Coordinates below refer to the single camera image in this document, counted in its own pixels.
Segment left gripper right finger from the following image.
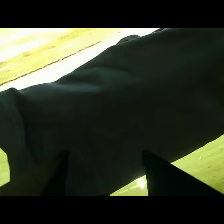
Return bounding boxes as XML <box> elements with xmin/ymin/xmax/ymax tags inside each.
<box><xmin>141</xmin><ymin>149</ymin><xmax>224</xmax><ymax>197</ymax></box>

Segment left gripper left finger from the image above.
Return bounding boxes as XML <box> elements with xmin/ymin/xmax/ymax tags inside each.
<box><xmin>40</xmin><ymin>150</ymin><xmax>70</xmax><ymax>197</ymax></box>

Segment brown garment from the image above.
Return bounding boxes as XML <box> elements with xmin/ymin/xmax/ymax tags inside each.
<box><xmin>0</xmin><ymin>27</ymin><xmax>224</xmax><ymax>197</ymax></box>

